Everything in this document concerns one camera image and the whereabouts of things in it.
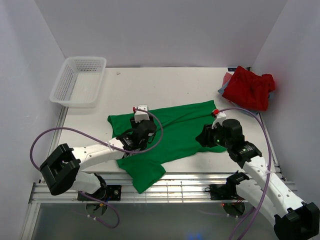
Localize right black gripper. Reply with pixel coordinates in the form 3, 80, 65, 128
194, 121, 231, 149

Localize green t shirt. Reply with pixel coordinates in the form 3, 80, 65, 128
117, 100, 225, 194

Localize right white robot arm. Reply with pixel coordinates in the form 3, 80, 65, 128
195, 119, 320, 240

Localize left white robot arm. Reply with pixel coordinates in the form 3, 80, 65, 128
40, 120, 157, 200

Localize blue folded cloth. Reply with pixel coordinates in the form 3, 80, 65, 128
216, 79, 274, 118

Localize red t shirt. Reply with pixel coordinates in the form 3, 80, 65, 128
219, 66, 276, 112

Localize pink folded cloth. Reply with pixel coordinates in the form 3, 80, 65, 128
222, 72, 233, 86

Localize white plastic basket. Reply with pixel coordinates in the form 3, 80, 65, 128
49, 56, 107, 108

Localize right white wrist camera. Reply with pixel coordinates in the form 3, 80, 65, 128
211, 109, 227, 129

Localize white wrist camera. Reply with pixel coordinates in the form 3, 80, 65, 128
211, 109, 227, 129
133, 104, 150, 123

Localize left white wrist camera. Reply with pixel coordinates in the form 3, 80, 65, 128
133, 104, 150, 123

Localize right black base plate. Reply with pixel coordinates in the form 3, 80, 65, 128
208, 183, 242, 200

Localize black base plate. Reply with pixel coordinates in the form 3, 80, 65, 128
208, 183, 242, 200
77, 185, 122, 201

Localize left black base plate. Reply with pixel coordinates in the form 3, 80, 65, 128
77, 185, 122, 201

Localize aluminium rail frame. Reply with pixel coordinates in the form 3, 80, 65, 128
29, 107, 298, 203

